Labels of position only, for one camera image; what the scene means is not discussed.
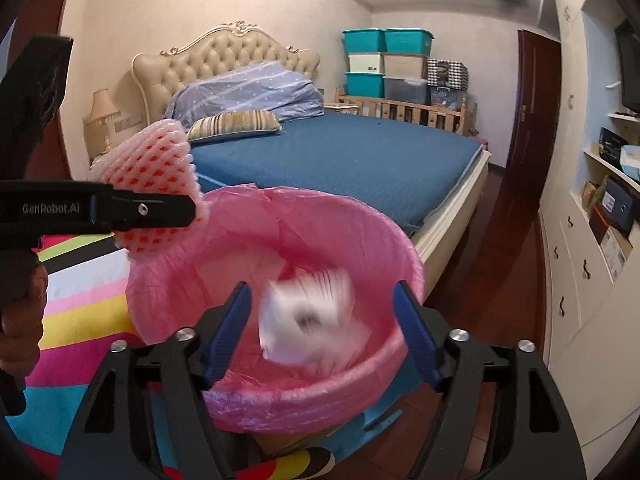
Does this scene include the white paper tissue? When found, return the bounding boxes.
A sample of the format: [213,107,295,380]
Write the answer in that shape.
[258,269,371,376]

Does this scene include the pink foam fruit net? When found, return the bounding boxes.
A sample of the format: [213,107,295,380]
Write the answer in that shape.
[88,119,209,261]

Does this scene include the pink lined trash bin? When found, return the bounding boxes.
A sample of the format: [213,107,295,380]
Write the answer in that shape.
[126,185,424,434]

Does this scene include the person's left hand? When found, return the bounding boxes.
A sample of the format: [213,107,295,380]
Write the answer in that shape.
[0,263,49,378]

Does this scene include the dark red wooden pillar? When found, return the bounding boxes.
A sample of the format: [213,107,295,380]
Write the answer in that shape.
[8,0,82,181]

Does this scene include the rainbow striped table cloth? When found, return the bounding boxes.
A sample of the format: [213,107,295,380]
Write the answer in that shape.
[5,231,338,480]

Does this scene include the bed with blue sheet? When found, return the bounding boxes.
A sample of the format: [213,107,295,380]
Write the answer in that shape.
[191,112,490,294]

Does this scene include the striped brown pillow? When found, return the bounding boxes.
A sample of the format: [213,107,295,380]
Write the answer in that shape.
[186,110,282,144]

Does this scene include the white cabinet with shelves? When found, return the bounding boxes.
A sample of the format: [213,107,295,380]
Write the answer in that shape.
[539,0,639,479]

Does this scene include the beige tufted headboard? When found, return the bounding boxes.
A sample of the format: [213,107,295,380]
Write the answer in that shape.
[130,21,320,124]

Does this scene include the blue grey folded duvet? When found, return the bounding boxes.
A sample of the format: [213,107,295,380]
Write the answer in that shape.
[164,62,324,129]

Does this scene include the grey clear storage box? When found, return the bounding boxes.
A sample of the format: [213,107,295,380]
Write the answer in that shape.
[384,77,431,105]

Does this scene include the teal storage box lower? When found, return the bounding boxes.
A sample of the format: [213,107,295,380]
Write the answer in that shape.
[345,72,384,99]

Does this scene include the teal storage box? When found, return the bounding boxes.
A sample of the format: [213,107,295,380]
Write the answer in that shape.
[343,28,386,54]
[383,27,434,56]
[345,72,384,99]

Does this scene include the black white checked bag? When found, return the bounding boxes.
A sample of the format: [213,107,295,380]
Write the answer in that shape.
[426,58,469,92]

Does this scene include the beige storage box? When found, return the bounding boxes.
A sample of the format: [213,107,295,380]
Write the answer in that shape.
[382,52,428,79]

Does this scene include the white storage box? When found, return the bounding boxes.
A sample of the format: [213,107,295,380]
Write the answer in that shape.
[348,52,384,75]

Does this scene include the dark wooden door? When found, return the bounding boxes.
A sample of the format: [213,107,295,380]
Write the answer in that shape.
[503,28,563,196]

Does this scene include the teal storage box top right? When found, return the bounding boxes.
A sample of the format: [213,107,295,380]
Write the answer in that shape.
[383,27,434,56]

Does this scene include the teal storage box top left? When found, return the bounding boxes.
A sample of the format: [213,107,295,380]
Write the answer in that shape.
[343,28,386,54]

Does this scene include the black television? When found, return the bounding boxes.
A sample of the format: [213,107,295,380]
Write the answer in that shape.
[615,21,640,114]

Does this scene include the wooden crib rail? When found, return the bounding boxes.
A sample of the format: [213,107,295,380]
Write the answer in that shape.
[326,87,477,136]

